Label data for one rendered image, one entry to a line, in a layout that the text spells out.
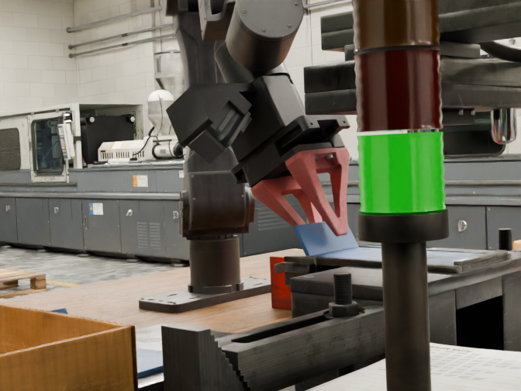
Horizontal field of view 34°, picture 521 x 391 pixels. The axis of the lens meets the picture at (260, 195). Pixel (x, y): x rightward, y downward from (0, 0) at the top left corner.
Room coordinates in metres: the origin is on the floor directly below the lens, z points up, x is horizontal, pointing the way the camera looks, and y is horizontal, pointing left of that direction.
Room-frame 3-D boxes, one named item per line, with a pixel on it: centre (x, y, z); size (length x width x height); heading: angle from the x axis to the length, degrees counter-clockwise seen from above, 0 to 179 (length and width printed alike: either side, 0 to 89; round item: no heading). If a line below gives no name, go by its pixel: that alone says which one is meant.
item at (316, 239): (0.70, -0.11, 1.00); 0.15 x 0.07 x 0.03; 47
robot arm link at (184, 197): (1.04, 0.06, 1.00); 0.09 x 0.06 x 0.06; 102
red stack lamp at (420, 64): (0.38, -0.06, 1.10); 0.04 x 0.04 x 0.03
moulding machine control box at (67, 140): (9.35, 2.06, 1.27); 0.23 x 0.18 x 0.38; 134
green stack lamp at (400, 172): (0.38, -0.06, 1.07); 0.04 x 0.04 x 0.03
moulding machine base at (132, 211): (9.83, 1.80, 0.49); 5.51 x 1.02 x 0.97; 44
